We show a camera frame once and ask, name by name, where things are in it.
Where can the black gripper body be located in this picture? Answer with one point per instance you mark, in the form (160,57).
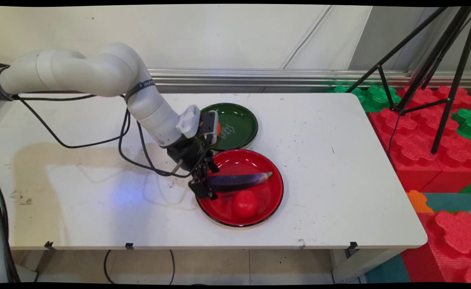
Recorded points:
(189,154)

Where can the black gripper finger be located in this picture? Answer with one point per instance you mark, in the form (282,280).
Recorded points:
(203,188)
(212,165)

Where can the purple toy eggplant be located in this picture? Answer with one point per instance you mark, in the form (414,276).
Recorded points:
(239,181)

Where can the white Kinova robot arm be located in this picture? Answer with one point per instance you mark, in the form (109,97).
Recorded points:
(79,70)

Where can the red round plate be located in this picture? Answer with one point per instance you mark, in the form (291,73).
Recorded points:
(223,210)

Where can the red toy tomato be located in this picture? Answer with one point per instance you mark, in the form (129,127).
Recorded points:
(245,204)

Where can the dark green round plate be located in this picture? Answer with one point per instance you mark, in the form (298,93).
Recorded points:
(239,120)

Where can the black table edge clip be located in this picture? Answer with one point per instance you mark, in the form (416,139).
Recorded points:
(49,245)
(352,248)
(129,246)

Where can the white metal table leg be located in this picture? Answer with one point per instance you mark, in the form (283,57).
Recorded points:
(360,265)

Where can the large red foam block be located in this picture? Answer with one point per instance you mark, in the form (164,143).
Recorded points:
(408,148)
(452,245)
(424,96)
(456,164)

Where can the orange foam piece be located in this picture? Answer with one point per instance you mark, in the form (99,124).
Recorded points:
(419,201)

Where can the teal foam mat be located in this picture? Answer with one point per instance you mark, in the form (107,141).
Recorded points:
(452,201)

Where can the black tripod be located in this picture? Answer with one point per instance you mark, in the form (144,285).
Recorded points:
(460,66)

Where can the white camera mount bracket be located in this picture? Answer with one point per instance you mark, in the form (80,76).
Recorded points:
(188,121)

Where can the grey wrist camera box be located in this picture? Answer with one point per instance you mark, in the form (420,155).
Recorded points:
(208,127)

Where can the aluminium rail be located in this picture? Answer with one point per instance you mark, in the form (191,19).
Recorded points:
(299,76)

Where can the grey metal base plate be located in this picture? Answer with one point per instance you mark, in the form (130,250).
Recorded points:
(27,275)

